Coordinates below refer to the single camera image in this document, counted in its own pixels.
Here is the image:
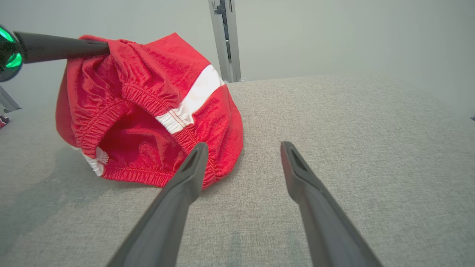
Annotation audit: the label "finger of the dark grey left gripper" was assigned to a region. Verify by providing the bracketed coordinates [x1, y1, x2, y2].
[15, 32, 110, 64]

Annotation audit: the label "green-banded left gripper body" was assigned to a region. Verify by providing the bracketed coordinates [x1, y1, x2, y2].
[0, 24, 24, 82]

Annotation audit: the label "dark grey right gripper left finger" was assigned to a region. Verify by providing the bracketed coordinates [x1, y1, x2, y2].
[107, 142, 209, 267]

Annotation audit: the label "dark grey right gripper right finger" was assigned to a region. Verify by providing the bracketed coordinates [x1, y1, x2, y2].
[280, 141, 383, 267]

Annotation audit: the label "red shorts with white stripe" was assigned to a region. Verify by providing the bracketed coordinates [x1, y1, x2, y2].
[56, 32, 244, 189]

